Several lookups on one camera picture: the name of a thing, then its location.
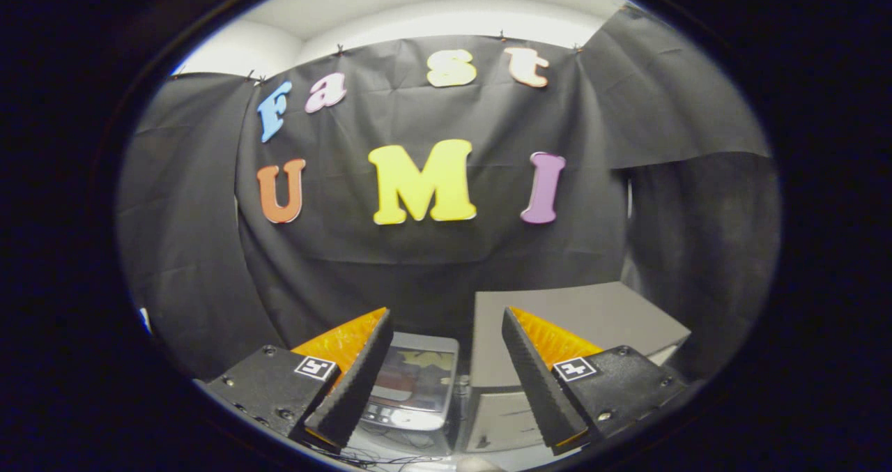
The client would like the grey top-load washing machine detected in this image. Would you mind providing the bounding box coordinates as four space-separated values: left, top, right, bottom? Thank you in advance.
348 331 473 457

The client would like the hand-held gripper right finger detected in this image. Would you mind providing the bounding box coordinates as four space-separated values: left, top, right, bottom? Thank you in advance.
502 307 691 457

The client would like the beige cabinet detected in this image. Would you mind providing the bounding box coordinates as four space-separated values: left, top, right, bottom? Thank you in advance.
462 281 693 454

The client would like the dark glass washing machine lid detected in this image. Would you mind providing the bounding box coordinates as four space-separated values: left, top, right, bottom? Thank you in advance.
373 332 461 413

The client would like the tangle of black cables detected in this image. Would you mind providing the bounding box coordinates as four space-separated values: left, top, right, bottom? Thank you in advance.
333 430 457 467

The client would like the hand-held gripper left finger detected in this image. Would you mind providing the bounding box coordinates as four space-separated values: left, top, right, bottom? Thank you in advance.
206 308 393 453

